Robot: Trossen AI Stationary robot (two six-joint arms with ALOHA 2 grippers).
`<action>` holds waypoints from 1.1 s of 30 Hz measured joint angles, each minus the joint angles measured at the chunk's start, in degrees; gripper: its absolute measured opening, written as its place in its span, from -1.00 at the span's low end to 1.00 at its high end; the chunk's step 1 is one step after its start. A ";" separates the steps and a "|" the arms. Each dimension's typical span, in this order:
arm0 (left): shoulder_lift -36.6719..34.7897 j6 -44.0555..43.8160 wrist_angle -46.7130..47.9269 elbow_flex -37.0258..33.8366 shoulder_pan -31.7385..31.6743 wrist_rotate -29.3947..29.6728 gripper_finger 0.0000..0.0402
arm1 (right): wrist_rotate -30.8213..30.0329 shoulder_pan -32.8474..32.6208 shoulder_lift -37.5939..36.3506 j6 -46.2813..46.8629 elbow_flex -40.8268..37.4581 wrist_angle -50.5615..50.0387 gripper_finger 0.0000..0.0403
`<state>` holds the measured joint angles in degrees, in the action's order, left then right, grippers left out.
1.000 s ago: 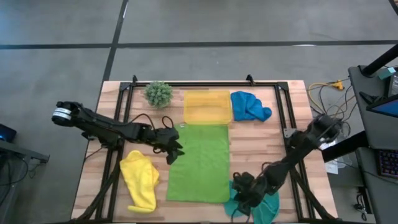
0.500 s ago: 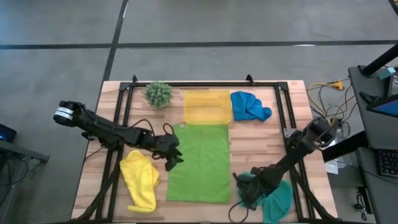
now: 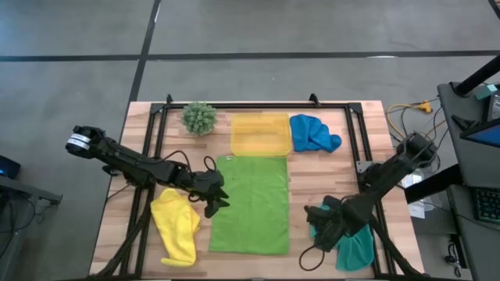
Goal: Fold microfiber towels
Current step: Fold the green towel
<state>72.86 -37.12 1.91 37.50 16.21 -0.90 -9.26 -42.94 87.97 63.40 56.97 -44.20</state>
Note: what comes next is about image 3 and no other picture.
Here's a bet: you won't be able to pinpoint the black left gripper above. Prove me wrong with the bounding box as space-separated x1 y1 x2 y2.
181 167 230 218

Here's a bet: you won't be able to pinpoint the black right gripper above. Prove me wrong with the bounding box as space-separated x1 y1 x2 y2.
305 194 370 253

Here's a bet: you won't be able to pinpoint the green microfiber towel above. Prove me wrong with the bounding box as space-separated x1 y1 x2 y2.
208 155 291 257

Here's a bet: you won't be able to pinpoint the teal microfiber towel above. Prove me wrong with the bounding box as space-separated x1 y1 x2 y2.
308 202 375 272

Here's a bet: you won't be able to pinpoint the yellow microfiber towel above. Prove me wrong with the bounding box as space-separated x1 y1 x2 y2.
150 187 202 269

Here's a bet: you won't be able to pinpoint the blue microfiber towel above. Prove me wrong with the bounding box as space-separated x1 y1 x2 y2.
289 113 343 154

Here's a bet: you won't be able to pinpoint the yellow translucent plastic bin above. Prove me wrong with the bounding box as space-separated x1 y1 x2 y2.
230 112 293 158

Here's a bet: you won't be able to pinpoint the artificial green potted plant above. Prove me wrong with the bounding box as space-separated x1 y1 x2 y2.
180 101 218 137

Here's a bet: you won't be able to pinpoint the white paper sheets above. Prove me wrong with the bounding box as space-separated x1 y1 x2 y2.
400 171 427 219

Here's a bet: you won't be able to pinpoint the black slanted beam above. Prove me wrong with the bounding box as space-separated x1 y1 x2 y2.
404 163 464 205

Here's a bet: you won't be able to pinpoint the grey side desk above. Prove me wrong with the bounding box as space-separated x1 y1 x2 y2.
437 80 500 281

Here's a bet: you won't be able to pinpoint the black keyboard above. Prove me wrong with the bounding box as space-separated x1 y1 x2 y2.
470 187 500 224

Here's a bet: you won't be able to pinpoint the laptop with blue screen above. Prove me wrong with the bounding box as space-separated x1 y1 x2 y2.
459 116 500 149

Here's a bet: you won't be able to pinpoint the dark side desk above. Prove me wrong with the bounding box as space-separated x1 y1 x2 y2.
0 155 63 281

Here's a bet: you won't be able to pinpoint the dark device blue screen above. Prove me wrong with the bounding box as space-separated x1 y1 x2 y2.
0 155 21 180

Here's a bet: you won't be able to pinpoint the small teal box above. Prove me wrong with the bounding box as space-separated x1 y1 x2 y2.
474 84 499 101

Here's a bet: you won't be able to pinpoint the black pole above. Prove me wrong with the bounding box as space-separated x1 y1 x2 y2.
454 54 500 98

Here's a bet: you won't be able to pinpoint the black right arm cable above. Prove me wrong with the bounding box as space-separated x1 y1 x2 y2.
298 245 326 272

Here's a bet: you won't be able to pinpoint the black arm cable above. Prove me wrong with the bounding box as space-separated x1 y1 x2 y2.
159 150 218 175
298 245 326 272

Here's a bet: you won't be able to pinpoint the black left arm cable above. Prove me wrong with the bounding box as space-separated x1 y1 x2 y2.
159 150 218 175

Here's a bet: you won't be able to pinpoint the black aluminium table frame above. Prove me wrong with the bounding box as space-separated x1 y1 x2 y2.
89 93 430 281

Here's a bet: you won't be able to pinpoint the yellow floor cable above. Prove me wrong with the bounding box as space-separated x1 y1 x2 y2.
386 99 434 138

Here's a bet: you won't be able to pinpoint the black floor cables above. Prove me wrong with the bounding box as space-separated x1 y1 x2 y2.
390 105 448 165

